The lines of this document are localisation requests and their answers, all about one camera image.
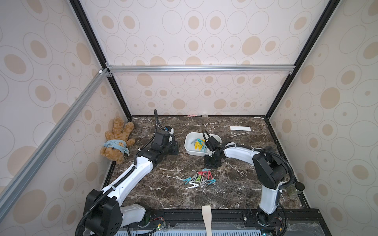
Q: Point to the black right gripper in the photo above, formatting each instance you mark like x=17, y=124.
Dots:
x=211, y=161

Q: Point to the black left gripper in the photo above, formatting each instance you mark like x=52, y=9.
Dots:
x=176, y=147

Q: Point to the teal clothespin cluster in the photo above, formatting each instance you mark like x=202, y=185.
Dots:
x=210, y=182

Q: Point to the white plastic storage box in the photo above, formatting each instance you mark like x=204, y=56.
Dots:
x=190, y=148

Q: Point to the white clothespin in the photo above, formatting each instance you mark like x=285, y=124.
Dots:
x=193, y=185

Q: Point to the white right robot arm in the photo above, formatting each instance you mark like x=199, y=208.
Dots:
x=273, y=171

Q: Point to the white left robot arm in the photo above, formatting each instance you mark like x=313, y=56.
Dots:
x=121, y=191

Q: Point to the pink red clothespin flat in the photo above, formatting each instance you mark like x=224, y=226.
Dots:
x=202, y=173

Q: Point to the light grey clothespin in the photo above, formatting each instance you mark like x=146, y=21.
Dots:
x=193, y=179

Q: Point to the white paper strip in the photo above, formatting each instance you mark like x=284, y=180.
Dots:
x=240, y=128

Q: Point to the brown teddy bear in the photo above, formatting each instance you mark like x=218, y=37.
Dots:
x=117, y=145

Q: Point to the beige tape strip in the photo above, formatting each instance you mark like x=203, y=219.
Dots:
x=207, y=218

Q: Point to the horizontal aluminium rail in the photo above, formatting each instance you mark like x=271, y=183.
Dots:
x=200, y=68

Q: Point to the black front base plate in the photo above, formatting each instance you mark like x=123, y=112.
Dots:
x=196, y=222

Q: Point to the left diagonal aluminium rail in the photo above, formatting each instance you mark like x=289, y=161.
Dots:
x=31, y=167

